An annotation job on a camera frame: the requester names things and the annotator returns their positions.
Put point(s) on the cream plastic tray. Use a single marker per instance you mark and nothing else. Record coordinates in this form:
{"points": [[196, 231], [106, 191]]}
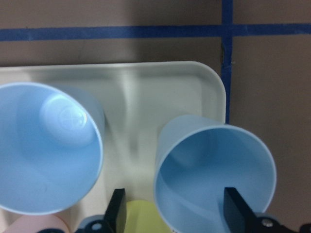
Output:
{"points": [[138, 100]]}

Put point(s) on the light blue ikea cup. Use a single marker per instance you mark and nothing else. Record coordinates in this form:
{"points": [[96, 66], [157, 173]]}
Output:
{"points": [[196, 159]]}

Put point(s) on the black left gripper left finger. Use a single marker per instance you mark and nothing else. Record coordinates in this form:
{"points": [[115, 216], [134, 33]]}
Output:
{"points": [[116, 213]]}

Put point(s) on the pink plastic cup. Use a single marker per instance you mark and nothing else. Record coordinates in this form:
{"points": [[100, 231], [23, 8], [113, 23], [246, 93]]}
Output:
{"points": [[33, 224]]}

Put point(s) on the yellow plastic cup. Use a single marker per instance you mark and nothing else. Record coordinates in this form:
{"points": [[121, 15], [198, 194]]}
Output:
{"points": [[143, 217]]}

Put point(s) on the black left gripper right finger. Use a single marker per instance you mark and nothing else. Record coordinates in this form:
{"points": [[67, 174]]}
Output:
{"points": [[238, 215]]}

